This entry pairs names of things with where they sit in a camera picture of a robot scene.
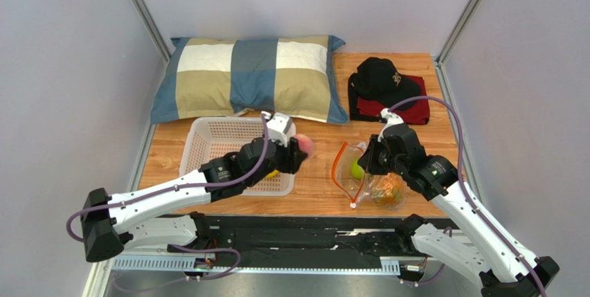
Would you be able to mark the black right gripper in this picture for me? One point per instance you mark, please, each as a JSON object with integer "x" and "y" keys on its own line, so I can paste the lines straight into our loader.
{"x": 373, "y": 157}

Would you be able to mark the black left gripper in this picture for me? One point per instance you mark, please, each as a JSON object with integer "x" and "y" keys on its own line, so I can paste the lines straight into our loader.
{"x": 291, "y": 163}

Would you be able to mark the pink fake peach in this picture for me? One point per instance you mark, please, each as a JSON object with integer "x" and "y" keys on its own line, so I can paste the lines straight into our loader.
{"x": 305, "y": 144}

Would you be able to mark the yellow fake orange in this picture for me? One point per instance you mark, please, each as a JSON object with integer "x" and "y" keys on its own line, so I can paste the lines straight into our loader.
{"x": 272, "y": 174}

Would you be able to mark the green fake apple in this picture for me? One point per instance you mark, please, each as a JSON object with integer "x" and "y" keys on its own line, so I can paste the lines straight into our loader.
{"x": 356, "y": 171}

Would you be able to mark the clear zip top bag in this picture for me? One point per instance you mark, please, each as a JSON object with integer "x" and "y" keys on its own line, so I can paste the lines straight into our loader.
{"x": 355, "y": 190}

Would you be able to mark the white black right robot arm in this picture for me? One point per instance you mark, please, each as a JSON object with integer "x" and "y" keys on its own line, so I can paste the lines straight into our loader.
{"x": 496, "y": 263}

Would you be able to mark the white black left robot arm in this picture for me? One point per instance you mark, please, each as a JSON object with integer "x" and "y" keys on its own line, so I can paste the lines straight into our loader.
{"x": 110, "y": 223}

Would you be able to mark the orange fake pineapple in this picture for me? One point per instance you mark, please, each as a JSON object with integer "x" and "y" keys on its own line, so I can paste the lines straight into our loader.
{"x": 387, "y": 190}

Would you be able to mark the folded dark red cloth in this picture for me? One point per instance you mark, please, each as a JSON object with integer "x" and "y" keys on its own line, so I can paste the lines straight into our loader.
{"x": 368, "y": 107}

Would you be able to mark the black baseball cap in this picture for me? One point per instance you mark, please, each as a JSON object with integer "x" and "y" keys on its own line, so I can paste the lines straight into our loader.
{"x": 378, "y": 80}

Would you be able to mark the checkered blue beige pillow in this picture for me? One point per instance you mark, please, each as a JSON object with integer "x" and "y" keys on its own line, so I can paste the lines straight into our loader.
{"x": 211, "y": 77}

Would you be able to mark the white perforated plastic basket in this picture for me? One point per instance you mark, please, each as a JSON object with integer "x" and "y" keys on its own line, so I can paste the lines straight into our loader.
{"x": 213, "y": 137}

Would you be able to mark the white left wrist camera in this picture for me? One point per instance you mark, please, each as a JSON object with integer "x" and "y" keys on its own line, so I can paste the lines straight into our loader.
{"x": 280, "y": 127}

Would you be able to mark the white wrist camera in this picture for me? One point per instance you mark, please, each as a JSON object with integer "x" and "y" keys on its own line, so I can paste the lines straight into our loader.
{"x": 388, "y": 119}
{"x": 280, "y": 127}

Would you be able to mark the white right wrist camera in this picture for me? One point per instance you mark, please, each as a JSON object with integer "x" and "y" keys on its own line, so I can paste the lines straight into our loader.
{"x": 388, "y": 119}

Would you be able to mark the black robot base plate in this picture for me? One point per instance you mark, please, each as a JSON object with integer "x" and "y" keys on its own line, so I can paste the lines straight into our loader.
{"x": 297, "y": 242}

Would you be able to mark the aluminium frame rail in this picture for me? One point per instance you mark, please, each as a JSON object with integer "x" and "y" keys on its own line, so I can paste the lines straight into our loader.
{"x": 200, "y": 267}

